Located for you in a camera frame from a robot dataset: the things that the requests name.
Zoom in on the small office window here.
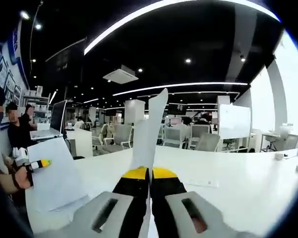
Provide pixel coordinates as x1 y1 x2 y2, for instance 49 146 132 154
250 66 274 132

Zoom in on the silver laptop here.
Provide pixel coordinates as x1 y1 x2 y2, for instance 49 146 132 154
29 122 65 140

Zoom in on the white whiteboard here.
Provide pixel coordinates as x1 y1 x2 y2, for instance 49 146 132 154
218 103 252 140

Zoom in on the small white desk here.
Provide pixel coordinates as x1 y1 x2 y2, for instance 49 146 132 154
261 126 298 152

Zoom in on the white power adapter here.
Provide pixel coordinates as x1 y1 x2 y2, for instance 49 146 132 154
275 152 297 162

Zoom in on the large office window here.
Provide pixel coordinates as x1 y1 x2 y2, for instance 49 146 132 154
275 32 298 150

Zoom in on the black computer monitor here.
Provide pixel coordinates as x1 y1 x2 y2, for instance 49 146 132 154
50 99 69 136

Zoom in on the white ceiling light strip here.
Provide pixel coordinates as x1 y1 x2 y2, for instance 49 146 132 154
83 0 282 56
112 81 249 96

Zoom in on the gathered bundle of printing papers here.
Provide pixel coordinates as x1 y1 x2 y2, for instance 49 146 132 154
26 136 91 213

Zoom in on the white table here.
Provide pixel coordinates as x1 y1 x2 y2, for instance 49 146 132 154
24 144 298 236

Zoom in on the person's left hand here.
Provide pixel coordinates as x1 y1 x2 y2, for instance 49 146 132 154
11 163 35 192

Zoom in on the single white printing paper sheet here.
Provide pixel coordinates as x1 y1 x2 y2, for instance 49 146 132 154
131 87 169 238

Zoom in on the dark hanging ceiling screen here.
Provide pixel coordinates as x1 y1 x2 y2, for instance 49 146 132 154
45 37 87 75

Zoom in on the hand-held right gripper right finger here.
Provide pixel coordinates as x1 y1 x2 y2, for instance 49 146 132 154
150 166 262 238

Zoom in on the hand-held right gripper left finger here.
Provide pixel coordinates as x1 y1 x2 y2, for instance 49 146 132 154
36 166 151 238

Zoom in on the white square pillar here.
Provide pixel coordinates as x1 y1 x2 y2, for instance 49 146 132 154
124 99 146 125
216 95 233 105

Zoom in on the white side desk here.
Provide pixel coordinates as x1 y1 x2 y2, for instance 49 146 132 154
64 128 94 160

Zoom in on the white ceiling air vent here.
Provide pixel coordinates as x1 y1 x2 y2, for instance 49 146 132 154
102 64 140 85

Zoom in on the blue white wall poster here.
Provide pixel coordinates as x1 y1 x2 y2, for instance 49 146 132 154
0 18 31 105

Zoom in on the white office chair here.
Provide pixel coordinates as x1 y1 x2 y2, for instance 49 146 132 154
111 123 136 150
92 123 115 150
195 132 222 153
163 126 184 149
189 123 212 145

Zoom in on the white storage shelf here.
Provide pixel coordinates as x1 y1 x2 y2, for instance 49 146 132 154
22 85 52 125

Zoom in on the grey table cable flap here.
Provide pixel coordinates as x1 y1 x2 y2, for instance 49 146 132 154
188 178 219 188

